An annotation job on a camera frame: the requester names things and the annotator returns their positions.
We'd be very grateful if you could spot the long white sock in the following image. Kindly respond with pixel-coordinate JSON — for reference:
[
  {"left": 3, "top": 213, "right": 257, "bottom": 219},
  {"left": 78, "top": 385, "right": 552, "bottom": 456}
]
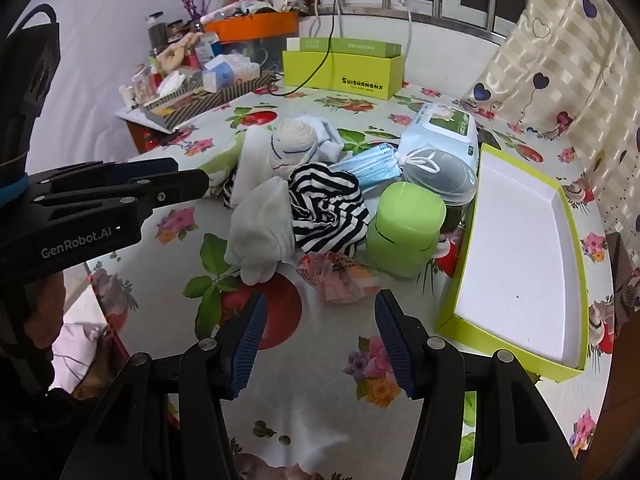
[{"left": 230, "top": 126, "right": 272, "bottom": 208}]

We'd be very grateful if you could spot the black smartphone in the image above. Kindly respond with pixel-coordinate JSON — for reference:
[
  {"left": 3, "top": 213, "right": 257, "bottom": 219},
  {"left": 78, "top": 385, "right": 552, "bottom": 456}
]
[{"left": 476, "top": 126, "right": 502, "bottom": 151}]

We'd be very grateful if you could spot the wet wipes pack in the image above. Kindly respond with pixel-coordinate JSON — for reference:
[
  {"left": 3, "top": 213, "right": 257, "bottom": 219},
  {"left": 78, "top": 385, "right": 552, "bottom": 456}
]
[{"left": 397, "top": 103, "right": 480, "bottom": 171}]

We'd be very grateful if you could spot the beige sock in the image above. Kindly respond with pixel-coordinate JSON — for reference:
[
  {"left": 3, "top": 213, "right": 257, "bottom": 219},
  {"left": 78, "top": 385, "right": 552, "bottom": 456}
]
[{"left": 269, "top": 119, "right": 319, "bottom": 179}]

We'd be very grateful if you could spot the green Shishangnx box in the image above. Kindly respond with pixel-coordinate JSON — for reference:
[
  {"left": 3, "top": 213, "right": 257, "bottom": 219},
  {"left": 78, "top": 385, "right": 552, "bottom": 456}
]
[{"left": 282, "top": 37, "right": 405, "bottom": 100}]

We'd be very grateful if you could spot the black cable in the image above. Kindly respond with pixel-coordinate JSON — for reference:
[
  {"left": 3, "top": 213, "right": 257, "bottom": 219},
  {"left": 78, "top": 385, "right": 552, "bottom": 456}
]
[{"left": 267, "top": 0, "right": 346, "bottom": 98}]

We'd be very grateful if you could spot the black white striped sock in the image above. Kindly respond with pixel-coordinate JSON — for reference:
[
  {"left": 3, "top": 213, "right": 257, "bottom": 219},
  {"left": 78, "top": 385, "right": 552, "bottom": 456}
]
[{"left": 288, "top": 162, "right": 370, "bottom": 257}]

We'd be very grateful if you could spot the heart pattern curtain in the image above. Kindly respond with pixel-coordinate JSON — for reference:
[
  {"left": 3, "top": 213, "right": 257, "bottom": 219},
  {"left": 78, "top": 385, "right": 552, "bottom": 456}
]
[{"left": 463, "top": 0, "right": 639, "bottom": 261}]

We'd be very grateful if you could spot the green rabbit towel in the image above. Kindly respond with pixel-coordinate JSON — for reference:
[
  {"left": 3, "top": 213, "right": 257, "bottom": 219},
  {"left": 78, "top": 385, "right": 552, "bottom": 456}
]
[{"left": 200, "top": 131, "right": 245, "bottom": 198}]

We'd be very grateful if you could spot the clear lidded dark container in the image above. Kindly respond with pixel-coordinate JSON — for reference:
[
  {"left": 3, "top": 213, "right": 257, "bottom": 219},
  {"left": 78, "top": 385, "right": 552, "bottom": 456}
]
[{"left": 401, "top": 148, "right": 477, "bottom": 233}]

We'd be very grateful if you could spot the person's left hand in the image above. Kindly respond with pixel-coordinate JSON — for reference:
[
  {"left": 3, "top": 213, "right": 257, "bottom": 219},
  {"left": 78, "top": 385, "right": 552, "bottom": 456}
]
[{"left": 24, "top": 272, "right": 66, "bottom": 349}]

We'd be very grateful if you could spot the green plastic jar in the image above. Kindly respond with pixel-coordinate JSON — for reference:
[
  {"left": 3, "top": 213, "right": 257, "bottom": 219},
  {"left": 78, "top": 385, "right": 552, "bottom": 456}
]
[{"left": 366, "top": 182, "right": 446, "bottom": 278}]

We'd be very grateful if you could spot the blue white tissue pack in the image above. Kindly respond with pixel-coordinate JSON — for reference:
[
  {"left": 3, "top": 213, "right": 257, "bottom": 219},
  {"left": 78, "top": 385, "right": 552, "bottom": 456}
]
[{"left": 202, "top": 53, "right": 260, "bottom": 93}]

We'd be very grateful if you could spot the striped cardboard tray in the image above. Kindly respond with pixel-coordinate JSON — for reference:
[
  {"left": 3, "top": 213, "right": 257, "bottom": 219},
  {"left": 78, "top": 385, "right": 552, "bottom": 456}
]
[{"left": 142, "top": 70, "right": 277, "bottom": 131}]

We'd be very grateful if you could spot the snack packet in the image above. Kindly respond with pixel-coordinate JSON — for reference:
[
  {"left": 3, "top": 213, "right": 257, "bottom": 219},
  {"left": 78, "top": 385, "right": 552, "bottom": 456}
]
[{"left": 296, "top": 252, "right": 380, "bottom": 304}]

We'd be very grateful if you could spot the orange box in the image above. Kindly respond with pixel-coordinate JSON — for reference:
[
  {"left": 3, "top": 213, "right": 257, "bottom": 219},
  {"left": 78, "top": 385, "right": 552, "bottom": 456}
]
[{"left": 204, "top": 11, "right": 299, "bottom": 44}]

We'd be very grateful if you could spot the blue face masks bundle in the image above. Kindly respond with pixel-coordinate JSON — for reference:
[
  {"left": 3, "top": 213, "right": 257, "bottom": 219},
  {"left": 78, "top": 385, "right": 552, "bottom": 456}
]
[{"left": 330, "top": 143, "right": 401, "bottom": 192}]

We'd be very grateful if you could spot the white cloth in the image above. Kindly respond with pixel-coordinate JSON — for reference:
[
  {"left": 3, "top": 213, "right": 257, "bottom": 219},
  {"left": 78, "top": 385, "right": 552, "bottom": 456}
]
[{"left": 224, "top": 177, "right": 295, "bottom": 286}]

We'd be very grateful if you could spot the lime green tray box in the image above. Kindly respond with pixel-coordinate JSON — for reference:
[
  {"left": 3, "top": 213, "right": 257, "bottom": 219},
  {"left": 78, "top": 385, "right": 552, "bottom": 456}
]
[{"left": 436, "top": 145, "right": 588, "bottom": 382}]

